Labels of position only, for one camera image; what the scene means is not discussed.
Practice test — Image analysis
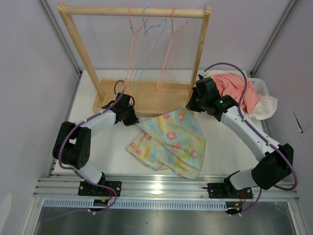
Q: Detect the blue wire hanger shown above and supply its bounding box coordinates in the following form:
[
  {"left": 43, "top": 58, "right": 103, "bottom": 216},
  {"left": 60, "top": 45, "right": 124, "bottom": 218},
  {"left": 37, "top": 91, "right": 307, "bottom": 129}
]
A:
[{"left": 130, "top": 7, "right": 167, "bottom": 90}]

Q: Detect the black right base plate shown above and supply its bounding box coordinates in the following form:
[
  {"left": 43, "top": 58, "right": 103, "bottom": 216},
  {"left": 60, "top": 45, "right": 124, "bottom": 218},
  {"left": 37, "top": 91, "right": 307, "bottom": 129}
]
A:
[{"left": 203, "top": 183, "right": 253, "bottom": 199}]

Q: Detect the left pink wire hanger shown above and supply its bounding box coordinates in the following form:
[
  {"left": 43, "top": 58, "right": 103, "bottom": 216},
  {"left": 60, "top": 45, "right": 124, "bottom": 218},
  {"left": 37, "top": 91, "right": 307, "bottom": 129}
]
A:
[{"left": 123, "top": 6, "right": 143, "bottom": 91}]

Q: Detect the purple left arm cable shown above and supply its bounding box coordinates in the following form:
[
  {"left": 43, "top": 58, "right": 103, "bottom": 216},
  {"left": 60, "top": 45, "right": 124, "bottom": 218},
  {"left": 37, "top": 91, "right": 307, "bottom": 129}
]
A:
[{"left": 56, "top": 80, "right": 133, "bottom": 221}]

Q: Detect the pink wire hanger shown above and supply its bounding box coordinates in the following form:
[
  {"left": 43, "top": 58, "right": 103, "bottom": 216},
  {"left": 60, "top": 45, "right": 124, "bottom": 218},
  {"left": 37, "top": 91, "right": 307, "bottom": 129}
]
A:
[
  {"left": 156, "top": 8, "right": 188, "bottom": 92},
  {"left": 123, "top": 6, "right": 143, "bottom": 91}
]

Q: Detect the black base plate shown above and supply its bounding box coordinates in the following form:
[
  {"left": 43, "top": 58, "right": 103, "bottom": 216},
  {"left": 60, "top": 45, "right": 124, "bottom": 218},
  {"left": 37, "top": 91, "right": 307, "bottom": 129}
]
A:
[
  {"left": 78, "top": 181, "right": 122, "bottom": 197},
  {"left": 203, "top": 183, "right": 253, "bottom": 199}
]

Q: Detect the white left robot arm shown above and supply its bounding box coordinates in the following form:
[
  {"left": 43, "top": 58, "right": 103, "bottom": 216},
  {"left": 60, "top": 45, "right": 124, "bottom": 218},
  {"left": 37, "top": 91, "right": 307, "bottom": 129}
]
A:
[{"left": 52, "top": 93, "right": 139, "bottom": 196}]

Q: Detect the white sheer garment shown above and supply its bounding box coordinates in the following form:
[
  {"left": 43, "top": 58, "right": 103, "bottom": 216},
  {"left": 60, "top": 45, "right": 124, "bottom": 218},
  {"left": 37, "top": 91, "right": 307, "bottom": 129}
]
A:
[{"left": 249, "top": 95, "right": 278, "bottom": 120}]

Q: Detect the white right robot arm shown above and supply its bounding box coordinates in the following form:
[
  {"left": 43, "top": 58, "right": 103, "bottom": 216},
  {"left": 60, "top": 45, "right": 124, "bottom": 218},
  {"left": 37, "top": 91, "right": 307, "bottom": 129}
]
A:
[{"left": 186, "top": 77, "right": 294, "bottom": 198}]

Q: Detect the white slotted cable duct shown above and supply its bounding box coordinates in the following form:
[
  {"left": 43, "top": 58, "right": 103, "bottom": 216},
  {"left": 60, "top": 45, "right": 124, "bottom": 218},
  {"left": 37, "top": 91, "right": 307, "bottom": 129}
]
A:
[{"left": 43, "top": 198, "right": 238, "bottom": 211}]

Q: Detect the right pink wire hanger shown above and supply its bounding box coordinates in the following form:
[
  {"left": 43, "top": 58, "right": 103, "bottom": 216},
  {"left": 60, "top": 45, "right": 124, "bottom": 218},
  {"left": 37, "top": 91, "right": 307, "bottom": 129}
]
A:
[{"left": 156, "top": 8, "right": 188, "bottom": 92}]

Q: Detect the floral pastel skirt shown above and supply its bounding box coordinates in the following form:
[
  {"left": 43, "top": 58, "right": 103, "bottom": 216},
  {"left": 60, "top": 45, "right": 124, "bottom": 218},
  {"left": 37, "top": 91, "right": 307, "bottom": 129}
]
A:
[{"left": 126, "top": 108, "right": 206, "bottom": 179}]

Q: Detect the aluminium mounting rail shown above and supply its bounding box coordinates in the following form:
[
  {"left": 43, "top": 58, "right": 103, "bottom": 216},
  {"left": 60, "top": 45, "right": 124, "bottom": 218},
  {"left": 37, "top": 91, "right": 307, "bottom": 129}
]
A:
[{"left": 33, "top": 173, "right": 300, "bottom": 202}]

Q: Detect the coral pink garment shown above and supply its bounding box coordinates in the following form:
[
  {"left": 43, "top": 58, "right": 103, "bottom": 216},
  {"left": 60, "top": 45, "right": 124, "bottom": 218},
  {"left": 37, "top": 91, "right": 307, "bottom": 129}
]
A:
[{"left": 210, "top": 73, "right": 257, "bottom": 114}]

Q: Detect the wooden hanger rack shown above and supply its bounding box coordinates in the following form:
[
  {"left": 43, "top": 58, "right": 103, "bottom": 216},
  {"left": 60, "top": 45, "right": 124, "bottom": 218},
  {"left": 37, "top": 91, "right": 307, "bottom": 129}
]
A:
[{"left": 57, "top": 2, "right": 211, "bottom": 117}]

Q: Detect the white plastic laundry basket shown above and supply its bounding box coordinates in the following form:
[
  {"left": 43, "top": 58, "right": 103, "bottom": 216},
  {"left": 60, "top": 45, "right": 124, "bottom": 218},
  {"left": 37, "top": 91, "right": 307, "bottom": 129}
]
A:
[{"left": 247, "top": 78, "right": 269, "bottom": 101}]

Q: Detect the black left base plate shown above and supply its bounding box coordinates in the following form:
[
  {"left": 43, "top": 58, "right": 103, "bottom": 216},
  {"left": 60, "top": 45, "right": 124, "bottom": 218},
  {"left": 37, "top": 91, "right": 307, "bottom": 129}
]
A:
[{"left": 78, "top": 181, "right": 122, "bottom": 197}]

